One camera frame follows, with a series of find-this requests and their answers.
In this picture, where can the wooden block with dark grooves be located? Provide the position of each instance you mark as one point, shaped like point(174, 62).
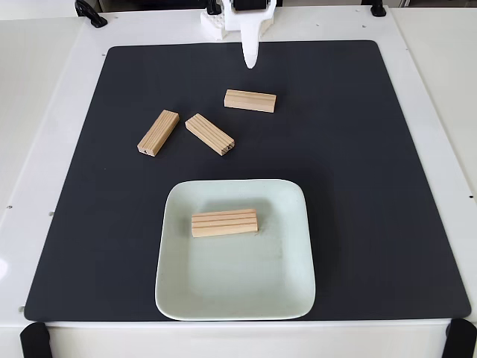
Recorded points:
point(223, 223)

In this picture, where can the pale green square plate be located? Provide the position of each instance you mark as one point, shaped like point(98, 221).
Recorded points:
point(234, 279)

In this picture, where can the black rubber mat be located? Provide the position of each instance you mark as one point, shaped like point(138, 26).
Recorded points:
point(112, 223)

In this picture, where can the grooved wooden block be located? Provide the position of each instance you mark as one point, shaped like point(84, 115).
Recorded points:
point(208, 134)
point(158, 133)

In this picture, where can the black table clamp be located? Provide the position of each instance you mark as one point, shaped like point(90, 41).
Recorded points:
point(462, 339)
point(377, 9)
point(34, 341)
point(93, 16)

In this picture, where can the black base clamp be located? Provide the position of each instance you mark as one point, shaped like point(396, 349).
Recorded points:
point(213, 5)

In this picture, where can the wooden block with stepped edge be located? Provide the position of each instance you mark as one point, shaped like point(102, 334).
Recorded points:
point(249, 101)

